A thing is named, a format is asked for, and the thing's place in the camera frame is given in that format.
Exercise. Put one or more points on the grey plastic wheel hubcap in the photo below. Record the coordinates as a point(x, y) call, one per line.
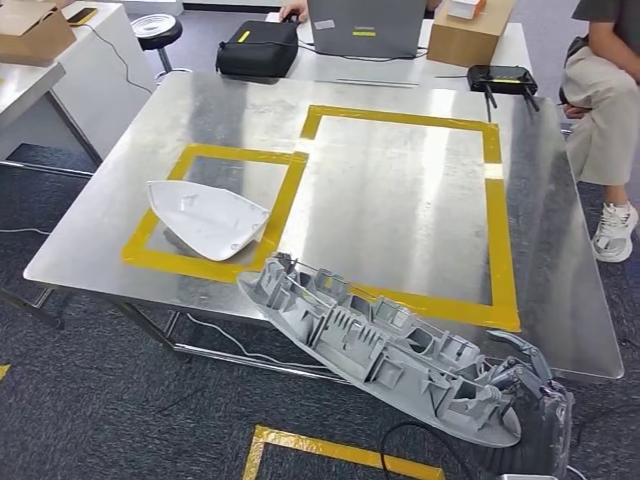
point(360, 344)

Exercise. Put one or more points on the large yellow tape square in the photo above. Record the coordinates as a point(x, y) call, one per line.
point(500, 252)

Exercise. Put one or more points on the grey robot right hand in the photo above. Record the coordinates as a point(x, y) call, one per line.
point(547, 430)

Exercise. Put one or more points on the smartphone with yellow edge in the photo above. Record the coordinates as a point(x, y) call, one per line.
point(82, 16)

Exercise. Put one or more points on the white curved plastic part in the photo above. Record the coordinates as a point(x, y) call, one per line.
point(205, 222)

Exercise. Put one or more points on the black zipped bag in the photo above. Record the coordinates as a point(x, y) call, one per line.
point(257, 50)

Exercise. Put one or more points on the black router with antennas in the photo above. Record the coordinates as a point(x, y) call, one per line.
point(500, 79)

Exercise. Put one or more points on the open brown cardboard box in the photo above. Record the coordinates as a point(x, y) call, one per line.
point(30, 36)

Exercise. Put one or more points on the small yellow tape square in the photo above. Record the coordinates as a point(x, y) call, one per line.
point(282, 218)

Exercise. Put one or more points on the yellow floor tape square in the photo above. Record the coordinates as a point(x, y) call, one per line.
point(324, 450)

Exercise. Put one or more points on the grey laptop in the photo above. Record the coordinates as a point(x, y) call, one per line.
point(365, 26)

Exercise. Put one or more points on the white desk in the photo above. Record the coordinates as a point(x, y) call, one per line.
point(90, 86)

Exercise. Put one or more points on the small white orange box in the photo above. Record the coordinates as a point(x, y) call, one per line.
point(465, 8)

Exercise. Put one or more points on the steel workbench table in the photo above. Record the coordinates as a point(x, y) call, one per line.
point(390, 218)

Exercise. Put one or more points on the person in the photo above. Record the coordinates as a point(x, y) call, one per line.
point(600, 119)
point(292, 10)

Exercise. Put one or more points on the black round stool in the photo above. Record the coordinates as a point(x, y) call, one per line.
point(155, 30)

